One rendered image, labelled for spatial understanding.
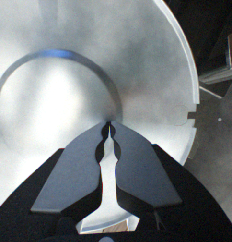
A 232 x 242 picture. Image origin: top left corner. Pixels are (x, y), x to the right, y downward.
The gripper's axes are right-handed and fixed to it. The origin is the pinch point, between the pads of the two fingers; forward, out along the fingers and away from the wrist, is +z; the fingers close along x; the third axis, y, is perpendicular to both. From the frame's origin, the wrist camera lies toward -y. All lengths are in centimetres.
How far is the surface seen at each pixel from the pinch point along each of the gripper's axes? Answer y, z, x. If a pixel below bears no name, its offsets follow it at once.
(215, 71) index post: -2.9, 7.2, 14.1
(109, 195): 9.6, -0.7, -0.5
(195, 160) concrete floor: 68, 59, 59
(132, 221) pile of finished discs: 61, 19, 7
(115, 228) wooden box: 69, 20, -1
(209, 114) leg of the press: 7.3, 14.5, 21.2
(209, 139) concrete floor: 55, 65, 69
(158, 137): 2.9, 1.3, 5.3
